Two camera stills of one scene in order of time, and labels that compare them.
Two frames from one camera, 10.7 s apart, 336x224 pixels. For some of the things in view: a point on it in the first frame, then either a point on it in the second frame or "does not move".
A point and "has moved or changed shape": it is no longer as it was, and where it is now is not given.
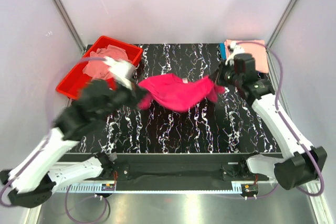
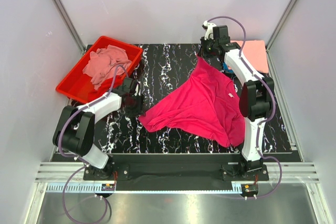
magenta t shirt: x=172 y=92 has moved or changed shape
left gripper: x=136 y=95 does not move
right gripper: x=217 y=78 -> x=203 y=42
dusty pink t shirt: x=100 y=69 does not move
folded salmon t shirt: x=256 y=48 does not move
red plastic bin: x=70 y=86 does not move
